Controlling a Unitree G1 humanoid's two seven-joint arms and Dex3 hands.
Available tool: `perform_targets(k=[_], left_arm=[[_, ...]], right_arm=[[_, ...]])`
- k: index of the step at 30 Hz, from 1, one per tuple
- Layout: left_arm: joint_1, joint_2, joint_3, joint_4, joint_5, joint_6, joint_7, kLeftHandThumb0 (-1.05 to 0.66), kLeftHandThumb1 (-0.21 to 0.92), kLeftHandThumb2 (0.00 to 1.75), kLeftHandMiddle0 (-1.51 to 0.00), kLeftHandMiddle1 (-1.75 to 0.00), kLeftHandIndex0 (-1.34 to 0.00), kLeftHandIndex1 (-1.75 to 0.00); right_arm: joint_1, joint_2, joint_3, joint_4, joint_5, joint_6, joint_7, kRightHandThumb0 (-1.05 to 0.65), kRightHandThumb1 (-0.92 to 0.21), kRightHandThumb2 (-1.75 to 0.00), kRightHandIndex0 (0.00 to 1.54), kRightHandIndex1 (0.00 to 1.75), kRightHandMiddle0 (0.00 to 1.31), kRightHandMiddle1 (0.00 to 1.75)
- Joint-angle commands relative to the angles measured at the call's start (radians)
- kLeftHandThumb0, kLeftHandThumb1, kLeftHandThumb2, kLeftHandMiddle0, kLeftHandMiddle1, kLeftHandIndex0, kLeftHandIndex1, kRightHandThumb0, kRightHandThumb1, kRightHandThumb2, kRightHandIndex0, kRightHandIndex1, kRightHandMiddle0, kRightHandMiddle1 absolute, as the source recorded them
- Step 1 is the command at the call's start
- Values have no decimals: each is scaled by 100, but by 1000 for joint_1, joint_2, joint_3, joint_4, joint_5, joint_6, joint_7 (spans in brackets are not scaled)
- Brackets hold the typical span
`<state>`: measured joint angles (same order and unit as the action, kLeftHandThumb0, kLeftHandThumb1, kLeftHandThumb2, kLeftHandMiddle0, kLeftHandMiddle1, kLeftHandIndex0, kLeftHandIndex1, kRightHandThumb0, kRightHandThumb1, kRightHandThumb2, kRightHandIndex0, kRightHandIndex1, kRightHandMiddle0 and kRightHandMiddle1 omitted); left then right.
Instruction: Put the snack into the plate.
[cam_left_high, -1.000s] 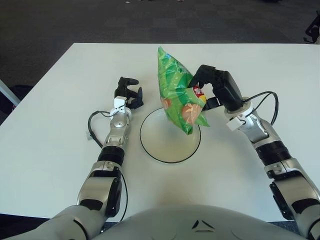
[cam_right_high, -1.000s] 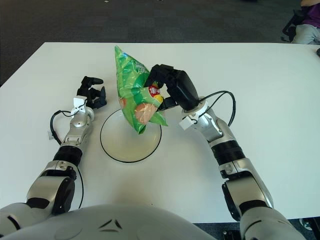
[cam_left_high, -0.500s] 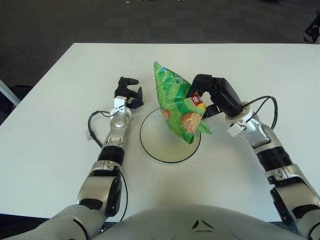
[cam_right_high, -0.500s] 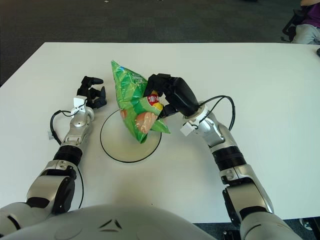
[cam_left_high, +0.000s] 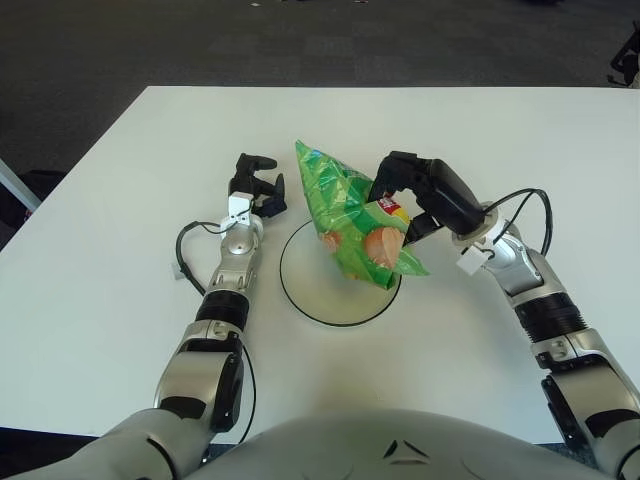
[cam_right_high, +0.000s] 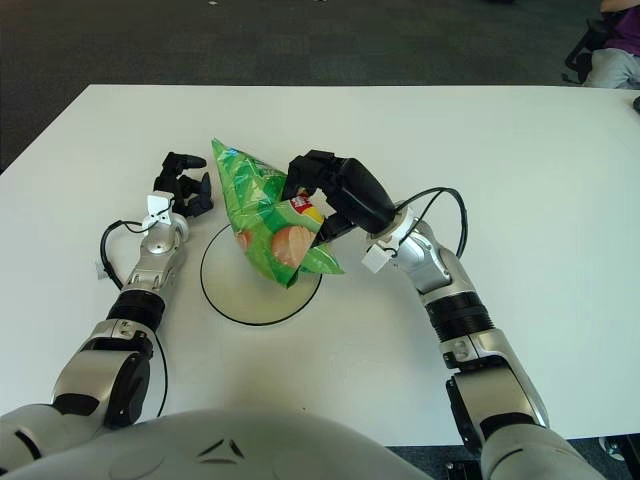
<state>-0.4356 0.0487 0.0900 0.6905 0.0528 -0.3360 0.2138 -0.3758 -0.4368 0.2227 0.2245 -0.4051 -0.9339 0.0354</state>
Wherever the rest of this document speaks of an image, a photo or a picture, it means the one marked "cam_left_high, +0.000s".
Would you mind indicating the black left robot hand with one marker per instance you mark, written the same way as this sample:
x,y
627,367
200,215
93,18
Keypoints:
x,y
272,200

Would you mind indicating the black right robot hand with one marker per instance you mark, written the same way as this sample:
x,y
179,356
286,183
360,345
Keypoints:
x,y
445,195

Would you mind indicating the green chips snack bag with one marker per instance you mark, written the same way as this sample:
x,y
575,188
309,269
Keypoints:
x,y
340,200

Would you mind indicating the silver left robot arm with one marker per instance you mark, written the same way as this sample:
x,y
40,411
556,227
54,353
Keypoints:
x,y
235,250

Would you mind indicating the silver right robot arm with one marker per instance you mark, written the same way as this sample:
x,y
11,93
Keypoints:
x,y
530,280

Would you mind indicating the white plate black rim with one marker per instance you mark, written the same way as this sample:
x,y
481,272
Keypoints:
x,y
330,306

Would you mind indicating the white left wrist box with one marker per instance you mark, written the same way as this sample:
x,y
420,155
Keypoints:
x,y
239,202

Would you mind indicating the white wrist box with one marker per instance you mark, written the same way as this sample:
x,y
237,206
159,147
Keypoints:
x,y
239,202
472,261

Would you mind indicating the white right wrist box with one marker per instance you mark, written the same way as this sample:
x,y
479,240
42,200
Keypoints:
x,y
472,261

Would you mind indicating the black office chair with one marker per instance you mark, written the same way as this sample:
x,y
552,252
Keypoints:
x,y
621,57

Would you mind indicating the white panel edge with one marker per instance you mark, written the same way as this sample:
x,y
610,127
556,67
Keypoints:
x,y
17,182

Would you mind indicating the grey robot torso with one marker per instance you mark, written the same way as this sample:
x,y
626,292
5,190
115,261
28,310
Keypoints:
x,y
400,450

